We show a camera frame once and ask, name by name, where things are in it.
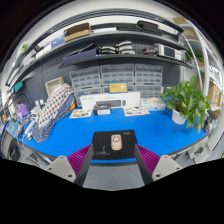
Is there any small black box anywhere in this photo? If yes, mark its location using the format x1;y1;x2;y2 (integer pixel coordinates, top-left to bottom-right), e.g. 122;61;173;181
92;103;112;116

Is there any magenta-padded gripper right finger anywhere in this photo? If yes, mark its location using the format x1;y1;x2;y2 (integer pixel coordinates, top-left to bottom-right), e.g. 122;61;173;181
133;143;184;185

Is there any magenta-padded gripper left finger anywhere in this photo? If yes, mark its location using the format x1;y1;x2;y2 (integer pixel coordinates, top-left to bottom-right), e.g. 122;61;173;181
45;143;95;187

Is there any picture sticker sheet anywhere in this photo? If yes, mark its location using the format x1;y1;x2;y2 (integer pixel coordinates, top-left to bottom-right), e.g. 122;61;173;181
123;106;151;117
68;108;93;120

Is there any patterned fabric bag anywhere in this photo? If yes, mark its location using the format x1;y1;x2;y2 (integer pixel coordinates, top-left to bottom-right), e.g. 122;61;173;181
31;83;77;144

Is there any white mesh basket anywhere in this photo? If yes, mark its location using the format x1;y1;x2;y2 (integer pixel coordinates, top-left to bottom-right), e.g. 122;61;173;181
44;76;67;98

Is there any blue white tissue box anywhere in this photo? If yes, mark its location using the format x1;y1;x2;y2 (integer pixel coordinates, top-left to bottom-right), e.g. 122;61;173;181
139;96;167;112

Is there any black mouse pad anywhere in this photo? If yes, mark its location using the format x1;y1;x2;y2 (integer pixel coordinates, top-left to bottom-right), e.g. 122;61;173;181
90;129;138;161

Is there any green plant in white pot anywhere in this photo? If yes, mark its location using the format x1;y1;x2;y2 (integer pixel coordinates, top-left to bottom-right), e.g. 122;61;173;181
159;74;213;134

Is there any yellow box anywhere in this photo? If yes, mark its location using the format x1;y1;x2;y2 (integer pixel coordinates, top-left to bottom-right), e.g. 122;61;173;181
108;82;129;94

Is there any long white keyboard box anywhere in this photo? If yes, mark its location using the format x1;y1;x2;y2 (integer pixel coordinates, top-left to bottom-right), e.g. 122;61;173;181
79;91;142;111

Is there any white metal shelf rack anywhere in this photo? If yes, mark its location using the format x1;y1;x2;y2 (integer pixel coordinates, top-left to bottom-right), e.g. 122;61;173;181
173;14;224;118

